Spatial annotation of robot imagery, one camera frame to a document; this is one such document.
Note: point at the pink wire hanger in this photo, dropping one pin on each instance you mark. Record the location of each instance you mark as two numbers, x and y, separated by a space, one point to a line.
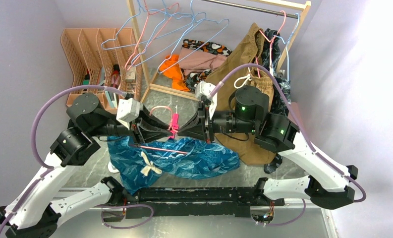
162 149

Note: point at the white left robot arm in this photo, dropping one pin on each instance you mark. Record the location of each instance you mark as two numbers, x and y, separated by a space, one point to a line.
35 213

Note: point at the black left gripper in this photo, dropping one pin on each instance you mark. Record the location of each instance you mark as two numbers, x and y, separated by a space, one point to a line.
144 135

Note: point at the wooden clothes rack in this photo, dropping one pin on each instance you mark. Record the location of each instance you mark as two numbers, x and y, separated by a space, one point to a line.
290 9

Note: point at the pink folded garment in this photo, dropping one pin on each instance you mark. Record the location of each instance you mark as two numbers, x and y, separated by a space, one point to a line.
198 60

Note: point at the toothbrush blister pack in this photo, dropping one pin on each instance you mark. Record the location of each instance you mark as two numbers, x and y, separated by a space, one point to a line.
112 168

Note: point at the blue leaf-print shorts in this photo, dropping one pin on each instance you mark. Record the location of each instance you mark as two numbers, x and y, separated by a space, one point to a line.
141 168

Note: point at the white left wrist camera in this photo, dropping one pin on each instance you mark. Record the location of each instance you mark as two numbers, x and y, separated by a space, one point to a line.
128 110

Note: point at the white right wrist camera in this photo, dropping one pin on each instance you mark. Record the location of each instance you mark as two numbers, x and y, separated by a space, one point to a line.
207 92

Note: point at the brown hanging shorts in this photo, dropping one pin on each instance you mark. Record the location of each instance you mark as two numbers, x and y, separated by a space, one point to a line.
247 51

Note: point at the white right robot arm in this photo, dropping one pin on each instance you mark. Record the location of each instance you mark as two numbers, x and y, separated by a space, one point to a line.
327 182

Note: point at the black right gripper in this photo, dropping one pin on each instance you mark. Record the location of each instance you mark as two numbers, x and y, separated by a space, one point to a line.
196 128

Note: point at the peach plastic desk organizer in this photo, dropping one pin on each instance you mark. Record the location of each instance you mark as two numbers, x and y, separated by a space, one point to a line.
97 56

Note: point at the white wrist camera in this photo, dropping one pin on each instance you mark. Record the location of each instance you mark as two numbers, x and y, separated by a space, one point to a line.
207 92
128 110

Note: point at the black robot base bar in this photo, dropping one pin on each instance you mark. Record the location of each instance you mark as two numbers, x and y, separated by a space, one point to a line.
195 201

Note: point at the blue wire hanger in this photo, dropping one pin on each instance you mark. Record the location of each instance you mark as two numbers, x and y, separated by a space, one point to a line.
137 7

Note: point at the pink plastic clip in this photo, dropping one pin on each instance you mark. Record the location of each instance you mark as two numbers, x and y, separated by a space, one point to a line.
174 127

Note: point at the black orange patterned garment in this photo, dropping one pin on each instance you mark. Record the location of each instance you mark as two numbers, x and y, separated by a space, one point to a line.
191 77

